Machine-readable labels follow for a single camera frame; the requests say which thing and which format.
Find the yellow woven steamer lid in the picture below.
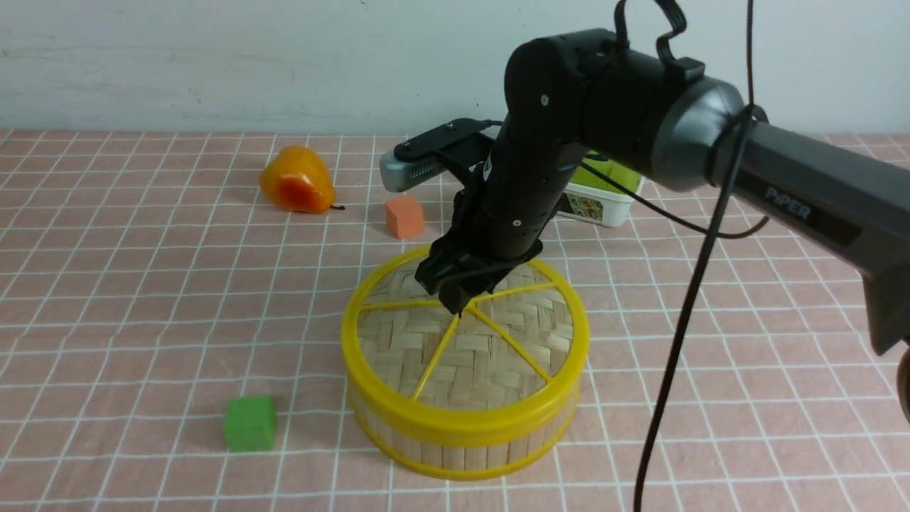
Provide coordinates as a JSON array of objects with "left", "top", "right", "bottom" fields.
[{"left": 341, "top": 247, "right": 589, "bottom": 447}]

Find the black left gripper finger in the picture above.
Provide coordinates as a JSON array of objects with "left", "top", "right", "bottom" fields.
[{"left": 438, "top": 283, "right": 464, "bottom": 315}]

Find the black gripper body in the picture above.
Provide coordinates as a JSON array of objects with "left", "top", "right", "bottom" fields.
[{"left": 414, "top": 135, "right": 569, "bottom": 295}]

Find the green foam cube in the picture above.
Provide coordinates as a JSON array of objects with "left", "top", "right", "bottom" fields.
[{"left": 222, "top": 395, "right": 277, "bottom": 453}]

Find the orange yellow toy pear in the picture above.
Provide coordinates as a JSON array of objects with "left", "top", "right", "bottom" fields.
[{"left": 259, "top": 145, "right": 346, "bottom": 215}]

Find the pink checkered tablecloth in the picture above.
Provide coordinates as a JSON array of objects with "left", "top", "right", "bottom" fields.
[{"left": 1, "top": 130, "right": 908, "bottom": 511}]

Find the yellow bamboo steamer basket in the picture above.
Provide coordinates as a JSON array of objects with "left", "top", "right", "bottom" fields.
[{"left": 347, "top": 385, "right": 581, "bottom": 481}]

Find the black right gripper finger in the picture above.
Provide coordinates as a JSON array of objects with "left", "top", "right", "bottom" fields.
[{"left": 464, "top": 279, "right": 497, "bottom": 308}]

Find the black cable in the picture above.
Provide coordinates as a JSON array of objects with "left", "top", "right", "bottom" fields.
[{"left": 579, "top": 0, "right": 772, "bottom": 512}]

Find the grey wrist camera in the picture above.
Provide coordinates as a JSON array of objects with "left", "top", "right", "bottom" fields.
[{"left": 380, "top": 117, "right": 502, "bottom": 193}]

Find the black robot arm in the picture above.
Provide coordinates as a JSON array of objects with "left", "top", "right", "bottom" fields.
[{"left": 395, "top": 29, "right": 909, "bottom": 354}]

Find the green lidded white storage box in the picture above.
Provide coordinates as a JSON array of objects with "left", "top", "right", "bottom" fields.
[{"left": 557, "top": 151, "right": 646, "bottom": 228}]

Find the orange foam cube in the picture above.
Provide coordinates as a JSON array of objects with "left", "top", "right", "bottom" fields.
[{"left": 385, "top": 195, "right": 425, "bottom": 240}]

